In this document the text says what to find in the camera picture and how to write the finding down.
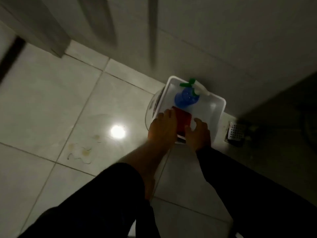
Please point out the blue spray bottle green trigger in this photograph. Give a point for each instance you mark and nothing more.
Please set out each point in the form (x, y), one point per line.
(186, 97)

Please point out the person's right forearm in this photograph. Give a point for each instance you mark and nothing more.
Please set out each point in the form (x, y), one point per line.
(237, 190)

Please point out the person's left hand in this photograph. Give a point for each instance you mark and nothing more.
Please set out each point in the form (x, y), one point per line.
(161, 130)

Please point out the dark door edge strip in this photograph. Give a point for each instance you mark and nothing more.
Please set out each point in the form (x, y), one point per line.
(11, 59)

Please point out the white door frame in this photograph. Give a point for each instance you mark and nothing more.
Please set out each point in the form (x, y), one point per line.
(42, 27)

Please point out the red cloth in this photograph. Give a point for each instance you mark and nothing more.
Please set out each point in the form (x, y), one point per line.
(184, 118)

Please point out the metal floor drain grate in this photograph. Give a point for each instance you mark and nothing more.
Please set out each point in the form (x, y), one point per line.
(235, 132)

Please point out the person's right hand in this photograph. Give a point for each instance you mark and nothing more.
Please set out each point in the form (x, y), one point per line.
(200, 137)

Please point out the person's left fingers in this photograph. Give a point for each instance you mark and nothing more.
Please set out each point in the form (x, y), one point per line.
(168, 114)

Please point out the person's right thumb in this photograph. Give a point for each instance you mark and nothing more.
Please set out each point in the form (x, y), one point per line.
(188, 131)

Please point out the person's left forearm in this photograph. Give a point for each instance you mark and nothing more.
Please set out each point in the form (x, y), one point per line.
(146, 161)

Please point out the white plastic bin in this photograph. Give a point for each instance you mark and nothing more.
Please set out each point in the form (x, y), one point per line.
(210, 109)

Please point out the clear plastic container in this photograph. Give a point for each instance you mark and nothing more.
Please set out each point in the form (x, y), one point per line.
(153, 106)

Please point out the person's black garment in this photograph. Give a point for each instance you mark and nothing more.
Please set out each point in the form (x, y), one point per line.
(99, 208)

